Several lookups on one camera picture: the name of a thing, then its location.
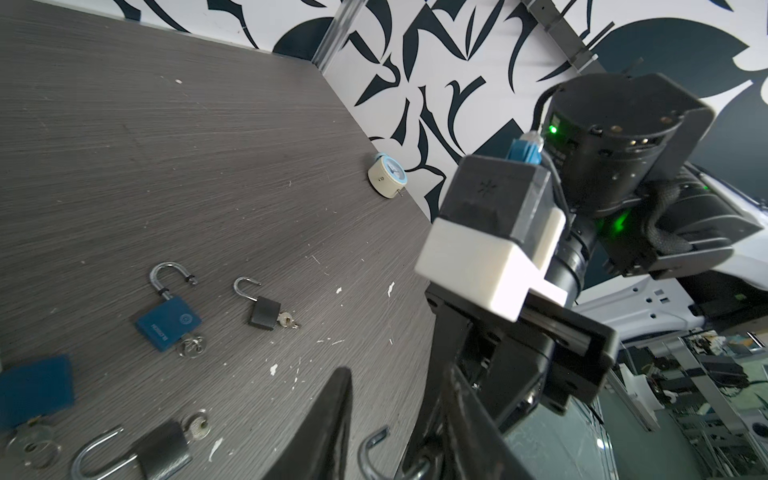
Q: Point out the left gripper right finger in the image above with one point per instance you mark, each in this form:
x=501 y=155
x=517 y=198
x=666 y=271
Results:
x=472 y=445

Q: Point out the cream blue alarm clock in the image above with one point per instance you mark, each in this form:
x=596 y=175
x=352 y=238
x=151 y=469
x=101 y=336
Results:
x=387 y=176

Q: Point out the left blue padlock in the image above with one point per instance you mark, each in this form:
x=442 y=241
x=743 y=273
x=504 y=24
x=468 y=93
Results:
x=31 y=392

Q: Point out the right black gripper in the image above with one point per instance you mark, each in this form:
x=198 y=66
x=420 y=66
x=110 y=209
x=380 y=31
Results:
x=547 y=357

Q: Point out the right blue padlock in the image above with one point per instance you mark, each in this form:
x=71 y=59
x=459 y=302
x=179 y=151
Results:
x=172 y=323

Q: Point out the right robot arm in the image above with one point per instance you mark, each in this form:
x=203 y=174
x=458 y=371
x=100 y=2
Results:
x=604 y=162

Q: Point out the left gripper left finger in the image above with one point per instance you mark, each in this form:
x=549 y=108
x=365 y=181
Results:
x=318 y=450

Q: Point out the blue padlock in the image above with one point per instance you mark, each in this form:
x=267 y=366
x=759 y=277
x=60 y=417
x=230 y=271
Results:
x=31 y=392
x=172 y=323

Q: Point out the black padlock front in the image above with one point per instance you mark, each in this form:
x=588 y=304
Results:
x=160 y=454

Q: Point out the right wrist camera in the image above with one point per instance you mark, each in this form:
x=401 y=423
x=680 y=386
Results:
x=497 y=231

